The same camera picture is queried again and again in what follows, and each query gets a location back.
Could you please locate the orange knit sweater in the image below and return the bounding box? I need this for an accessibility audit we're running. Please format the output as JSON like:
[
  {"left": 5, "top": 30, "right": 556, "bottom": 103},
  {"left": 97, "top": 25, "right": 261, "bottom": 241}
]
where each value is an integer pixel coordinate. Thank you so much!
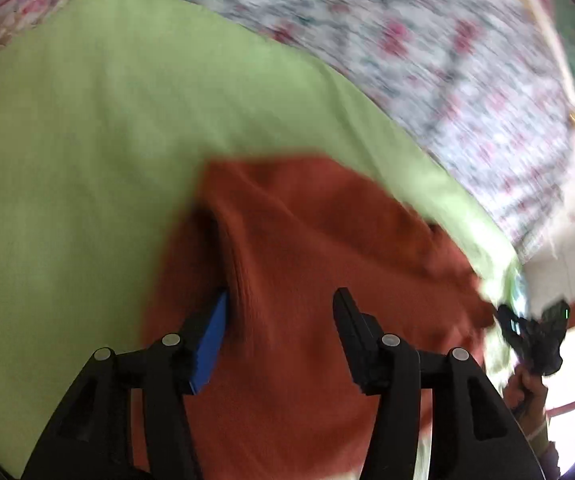
[{"left": 143, "top": 157, "right": 493, "bottom": 479}]

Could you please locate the person's right hand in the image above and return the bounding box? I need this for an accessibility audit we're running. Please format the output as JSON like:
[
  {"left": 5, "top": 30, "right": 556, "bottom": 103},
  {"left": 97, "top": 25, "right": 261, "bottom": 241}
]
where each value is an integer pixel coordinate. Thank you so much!
[{"left": 502, "top": 364, "right": 548, "bottom": 434}]

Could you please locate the dark red sleeve with cuff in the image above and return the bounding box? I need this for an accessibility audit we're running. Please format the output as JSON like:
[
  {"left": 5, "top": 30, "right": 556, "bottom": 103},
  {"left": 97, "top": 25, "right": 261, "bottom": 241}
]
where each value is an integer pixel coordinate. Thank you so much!
[{"left": 527, "top": 418, "right": 561, "bottom": 480}]

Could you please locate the white floral quilt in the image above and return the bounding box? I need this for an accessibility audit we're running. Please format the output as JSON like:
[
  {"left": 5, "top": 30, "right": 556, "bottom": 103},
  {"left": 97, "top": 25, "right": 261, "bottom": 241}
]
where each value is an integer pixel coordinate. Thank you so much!
[{"left": 27, "top": 0, "right": 575, "bottom": 261}]

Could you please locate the light green bed sheet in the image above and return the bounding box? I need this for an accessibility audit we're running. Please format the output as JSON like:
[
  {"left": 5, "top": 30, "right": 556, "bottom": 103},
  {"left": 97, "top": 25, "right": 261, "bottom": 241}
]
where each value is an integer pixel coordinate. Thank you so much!
[{"left": 0, "top": 0, "right": 515, "bottom": 474}]

